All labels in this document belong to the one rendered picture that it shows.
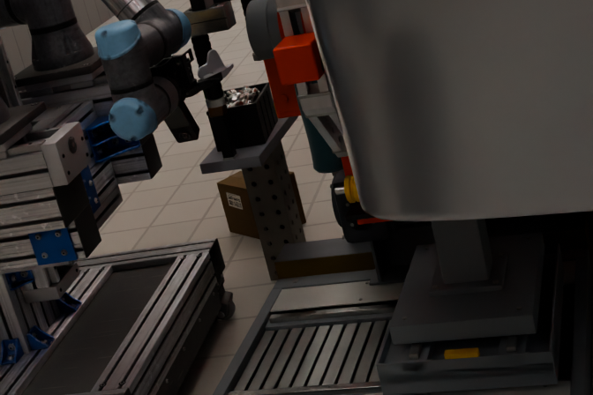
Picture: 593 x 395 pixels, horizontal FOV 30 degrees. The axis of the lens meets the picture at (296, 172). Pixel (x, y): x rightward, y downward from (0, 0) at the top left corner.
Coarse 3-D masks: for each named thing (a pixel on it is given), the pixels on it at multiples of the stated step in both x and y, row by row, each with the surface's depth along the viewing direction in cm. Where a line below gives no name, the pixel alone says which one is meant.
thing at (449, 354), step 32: (544, 256) 263; (544, 288) 248; (544, 320) 235; (384, 352) 235; (416, 352) 228; (448, 352) 225; (480, 352) 228; (512, 352) 221; (544, 352) 219; (384, 384) 230; (416, 384) 229; (448, 384) 227; (480, 384) 225; (512, 384) 223; (544, 384) 221
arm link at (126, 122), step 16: (112, 96) 187; (128, 96) 185; (144, 96) 186; (160, 96) 191; (112, 112) 185; (128, 112) 184; (144, 112) 184; (160, 112) 189; (112, 128) 186; (128, 128) 185; (144, 128) 185
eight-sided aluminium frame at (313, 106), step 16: (288, 0) 202; (304, 0) 202; (288, 16) 204; (304, 16) 203; (288, 32) 205; (320, 80) 207; (304, 96) 208; (320, 96) 208; (304, 112) 211; (320, 112) 210; (320, 128) 217; (336, 128) 224; (336, 144) 223
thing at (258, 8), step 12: (252, 0) 233; (264, 0) 231; (252, 12) 229; (264, 12) 228; (276, 12) 226; (300, 12) 225; (252, 24) 228; (264, 24) 228; (276, 24) 226; (300, 24) 225; (252, 36) 229; (264, 36) 228; (276, 36) 227; (252, 48) 230; (264, 48) 230
